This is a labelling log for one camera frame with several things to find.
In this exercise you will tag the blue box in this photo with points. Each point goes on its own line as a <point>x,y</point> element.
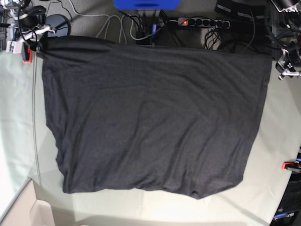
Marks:
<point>146,4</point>

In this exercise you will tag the black t-shirt with colourful logo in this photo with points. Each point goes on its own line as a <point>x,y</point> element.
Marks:
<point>180,120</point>

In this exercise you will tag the black round base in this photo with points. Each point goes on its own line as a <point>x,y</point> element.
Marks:
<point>60,23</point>

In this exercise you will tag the red black clamp left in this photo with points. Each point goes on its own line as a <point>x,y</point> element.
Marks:
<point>26,54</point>

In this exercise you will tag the red black clamp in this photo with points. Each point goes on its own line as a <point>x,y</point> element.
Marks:
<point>26,54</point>
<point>292,166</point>

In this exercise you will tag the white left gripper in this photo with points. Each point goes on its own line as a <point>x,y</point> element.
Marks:
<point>288,62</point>

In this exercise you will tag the white box corner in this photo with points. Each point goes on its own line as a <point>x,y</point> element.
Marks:
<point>27,210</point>

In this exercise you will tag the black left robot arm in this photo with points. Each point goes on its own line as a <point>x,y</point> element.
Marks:
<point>282,20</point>

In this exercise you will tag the red black clamp right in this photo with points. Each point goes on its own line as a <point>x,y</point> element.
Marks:
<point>292,166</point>

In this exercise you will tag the black power strip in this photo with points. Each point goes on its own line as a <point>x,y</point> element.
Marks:
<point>203,23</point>

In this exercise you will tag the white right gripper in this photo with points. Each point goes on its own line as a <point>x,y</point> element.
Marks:
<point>19,39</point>

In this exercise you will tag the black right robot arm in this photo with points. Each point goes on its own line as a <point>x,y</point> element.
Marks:
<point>28,26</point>

